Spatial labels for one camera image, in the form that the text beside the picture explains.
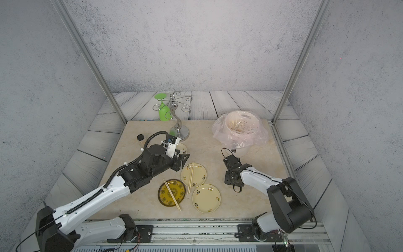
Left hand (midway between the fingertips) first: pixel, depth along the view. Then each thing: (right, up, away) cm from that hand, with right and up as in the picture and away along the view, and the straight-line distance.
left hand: (187, 154), depth 73 cm
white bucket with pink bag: (+25, +11, +10) cm, 29 cm away
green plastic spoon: (-18, +24, +29) cm, 41 cm away
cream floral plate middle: (+5, -15, +19) cm, 24 cm away
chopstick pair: (-1, -20, +14) cm, 24 cm away
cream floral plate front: (+9, -24, +10) cm, 28 cm away
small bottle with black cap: (-32, +6, +26) cm, 42 cm away
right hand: (+23, -17, +17) cm, 33 cm away
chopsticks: (-10, -23, +11) cm, 28 cm away
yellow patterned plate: (-6, -22, +14) cm, 27 cm away
